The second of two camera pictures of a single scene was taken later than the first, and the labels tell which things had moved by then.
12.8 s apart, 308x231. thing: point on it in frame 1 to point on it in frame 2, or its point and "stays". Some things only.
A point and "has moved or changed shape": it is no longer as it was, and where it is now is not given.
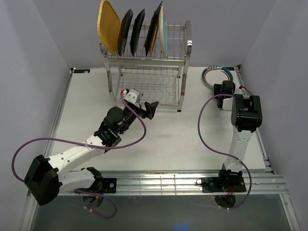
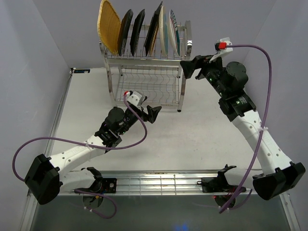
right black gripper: x=217 y=87 to x=201 y=62
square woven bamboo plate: x=109 y=24 stays
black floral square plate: x=125 y=24 stays
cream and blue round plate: x=163 y=31 stays
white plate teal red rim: x=216 y=74 has moved or changed shape
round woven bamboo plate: x=154 y=40 stays
